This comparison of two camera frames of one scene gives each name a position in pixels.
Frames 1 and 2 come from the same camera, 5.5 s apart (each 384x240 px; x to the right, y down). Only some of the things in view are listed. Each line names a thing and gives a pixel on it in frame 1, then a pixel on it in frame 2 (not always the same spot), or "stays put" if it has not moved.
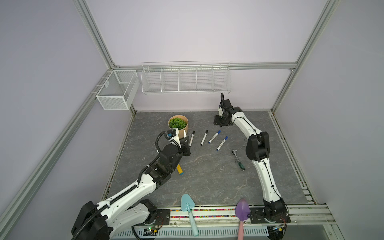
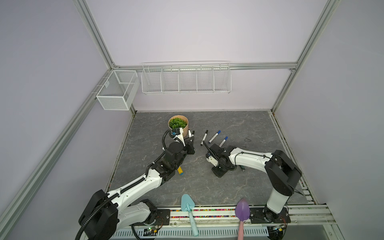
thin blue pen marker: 214,136 stays put
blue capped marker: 222,143 stays put
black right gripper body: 221,120 to 219,170
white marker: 204,137 stays put
